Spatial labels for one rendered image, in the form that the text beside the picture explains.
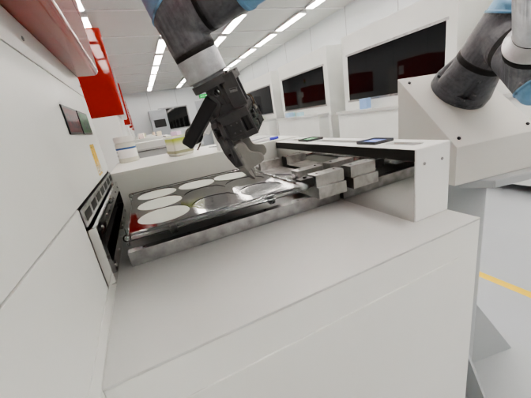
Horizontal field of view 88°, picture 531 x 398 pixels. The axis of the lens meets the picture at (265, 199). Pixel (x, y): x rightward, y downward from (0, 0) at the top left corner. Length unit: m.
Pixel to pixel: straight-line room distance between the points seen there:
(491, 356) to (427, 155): 1.10
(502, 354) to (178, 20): 1.54
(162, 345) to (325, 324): 0.22
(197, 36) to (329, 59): 5.01
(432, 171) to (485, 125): 0.33
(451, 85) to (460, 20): 3.06
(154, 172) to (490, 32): 0.90
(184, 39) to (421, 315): 0.61
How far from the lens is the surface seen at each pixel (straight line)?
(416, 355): 0.65
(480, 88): 0.91
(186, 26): 0.51
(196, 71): 0.51
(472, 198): 0.97
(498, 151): 0.90
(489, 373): 1.48
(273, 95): 7.27
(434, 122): 0.83
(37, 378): 0.26
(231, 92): 0.52
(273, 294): 0.41
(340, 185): 0.68
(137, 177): 0.90
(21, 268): 0.27
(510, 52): 0.75
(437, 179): 0.62
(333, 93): 5.44
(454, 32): 3.92
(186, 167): 0.90
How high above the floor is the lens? 1.06
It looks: 17 degrees down
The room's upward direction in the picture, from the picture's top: 9 degrees counter-clockwise
